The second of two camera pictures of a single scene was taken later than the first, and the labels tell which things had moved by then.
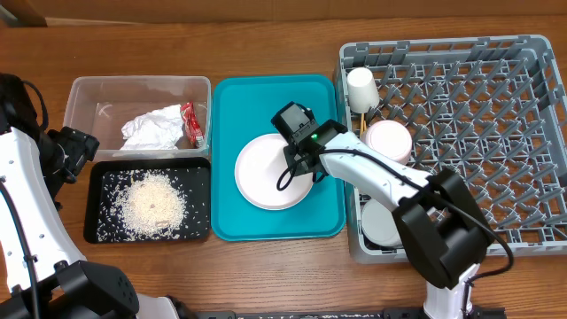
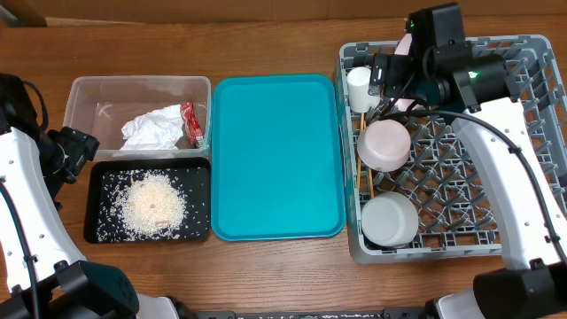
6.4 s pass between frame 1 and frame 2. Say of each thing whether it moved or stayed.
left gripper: stayed
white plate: moved
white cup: stayed
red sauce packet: stayed
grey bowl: stayed
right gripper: moved
